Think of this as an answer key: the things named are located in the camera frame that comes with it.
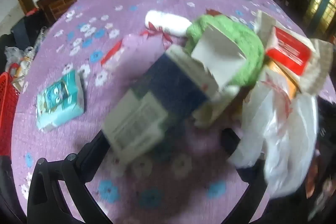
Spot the blue white medicine box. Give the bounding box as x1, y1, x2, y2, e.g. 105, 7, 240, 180
102, 45, 218, 164

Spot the red white Yantie box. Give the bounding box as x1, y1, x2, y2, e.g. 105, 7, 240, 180
256, 10, 315, 76

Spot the green knitted cloth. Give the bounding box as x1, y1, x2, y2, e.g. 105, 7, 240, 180
185, 15, 264, 86

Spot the orange medicine box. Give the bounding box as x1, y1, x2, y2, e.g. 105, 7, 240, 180
267, 61, 297, 99

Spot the white paper bag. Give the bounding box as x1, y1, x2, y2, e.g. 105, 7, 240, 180
298, 38, 334, 96

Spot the white plastic bag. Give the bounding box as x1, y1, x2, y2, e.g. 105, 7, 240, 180
228, 69, 318, 198

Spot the teal tissue pack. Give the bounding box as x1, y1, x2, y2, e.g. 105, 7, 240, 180
37, 70, 85, 132

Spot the red plastic waste basket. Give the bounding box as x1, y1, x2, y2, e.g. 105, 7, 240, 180
0, 72, 20, 156

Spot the crumpled purple red bag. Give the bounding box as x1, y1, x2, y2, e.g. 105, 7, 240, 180
100, 22, 173, 71

